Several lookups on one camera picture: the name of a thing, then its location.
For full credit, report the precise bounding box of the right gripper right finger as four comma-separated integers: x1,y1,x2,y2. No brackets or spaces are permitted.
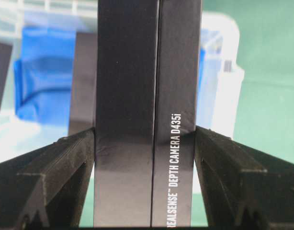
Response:
194,127,294,230

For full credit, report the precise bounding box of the green table cloth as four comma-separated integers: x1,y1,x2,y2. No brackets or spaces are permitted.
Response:
79,0,294,226

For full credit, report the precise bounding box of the clear plastic storage case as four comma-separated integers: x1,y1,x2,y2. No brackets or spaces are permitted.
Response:
0,0,244,161

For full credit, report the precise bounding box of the blue foam liner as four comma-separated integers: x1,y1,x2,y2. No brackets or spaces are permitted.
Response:
12,23,224,127

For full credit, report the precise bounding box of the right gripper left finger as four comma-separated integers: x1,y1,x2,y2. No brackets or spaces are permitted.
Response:
0,128,94,230

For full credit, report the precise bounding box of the black realsense box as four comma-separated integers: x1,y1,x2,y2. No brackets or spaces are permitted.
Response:
94,0,202,228
68,32,98,135

